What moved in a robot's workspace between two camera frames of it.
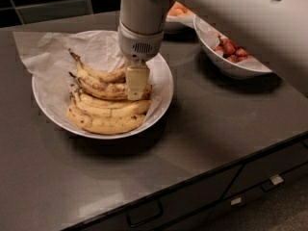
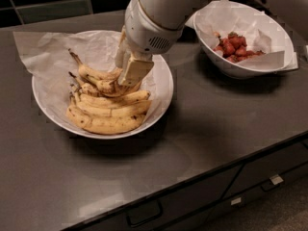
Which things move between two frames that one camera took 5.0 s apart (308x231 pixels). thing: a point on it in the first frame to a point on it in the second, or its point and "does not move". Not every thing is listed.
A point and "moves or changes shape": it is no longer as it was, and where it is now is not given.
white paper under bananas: [48, 56] does not move
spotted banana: [115, 91] moves or changes shape
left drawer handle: [144, 214] does not move
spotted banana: [114, 74] does not move
